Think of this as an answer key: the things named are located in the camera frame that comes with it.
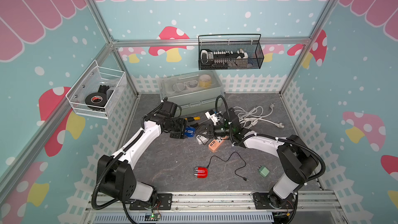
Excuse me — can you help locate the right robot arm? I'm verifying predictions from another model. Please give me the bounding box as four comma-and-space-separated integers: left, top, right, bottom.
206, 95, 326, 209

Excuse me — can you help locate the red electric shaver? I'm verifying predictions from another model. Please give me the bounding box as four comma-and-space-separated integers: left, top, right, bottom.
194, 167, 208, 178

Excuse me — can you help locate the green plastic storage box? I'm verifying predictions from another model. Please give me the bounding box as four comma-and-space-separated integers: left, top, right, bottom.
158, 71, 224, 116

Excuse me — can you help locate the black wire mesh basket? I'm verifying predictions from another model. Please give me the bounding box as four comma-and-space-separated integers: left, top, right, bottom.
198, 34, 264, 70

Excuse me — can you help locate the white coiled power cable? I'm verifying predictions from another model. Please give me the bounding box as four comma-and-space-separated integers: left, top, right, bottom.
233, 103, 284, 129

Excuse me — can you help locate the black tape roll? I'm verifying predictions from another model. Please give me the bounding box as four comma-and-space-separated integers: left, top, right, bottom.
85, 92, 107, 111

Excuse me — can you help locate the clear acrylic wall bin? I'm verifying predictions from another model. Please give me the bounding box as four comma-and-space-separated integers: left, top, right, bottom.
65, 61, 127, 119

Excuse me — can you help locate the green charger adapter lower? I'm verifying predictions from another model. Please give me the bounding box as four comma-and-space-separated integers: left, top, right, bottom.
258, 166, 269, 177

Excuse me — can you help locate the white power strip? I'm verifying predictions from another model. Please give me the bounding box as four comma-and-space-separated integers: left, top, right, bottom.
196, 135, 208, 145

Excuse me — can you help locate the black cable with plug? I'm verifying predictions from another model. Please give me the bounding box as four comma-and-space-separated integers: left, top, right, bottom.
205, 151, 248, 182

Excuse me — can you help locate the black power strip in basket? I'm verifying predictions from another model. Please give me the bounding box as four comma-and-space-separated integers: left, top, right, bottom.
200, 49, 248, 67

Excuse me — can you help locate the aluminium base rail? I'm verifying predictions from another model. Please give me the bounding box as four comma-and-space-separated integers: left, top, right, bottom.
81, 190, 348, 224

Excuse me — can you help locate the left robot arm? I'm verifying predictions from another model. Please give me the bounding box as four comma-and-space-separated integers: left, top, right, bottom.
91, 98, 187, 210

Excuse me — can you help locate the blue shaver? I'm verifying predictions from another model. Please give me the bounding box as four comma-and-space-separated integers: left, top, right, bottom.
184, 126, 196, 138

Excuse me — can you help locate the yellow tape roll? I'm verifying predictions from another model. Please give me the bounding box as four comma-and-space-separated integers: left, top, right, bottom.
199, 74, 212, 88

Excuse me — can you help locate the yellow handled screwdriver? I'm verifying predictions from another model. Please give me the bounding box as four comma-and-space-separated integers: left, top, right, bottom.
185, 116, 207, 122

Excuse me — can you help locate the orange power strip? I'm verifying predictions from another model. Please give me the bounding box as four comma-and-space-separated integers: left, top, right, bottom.
208, 139, 224, 152

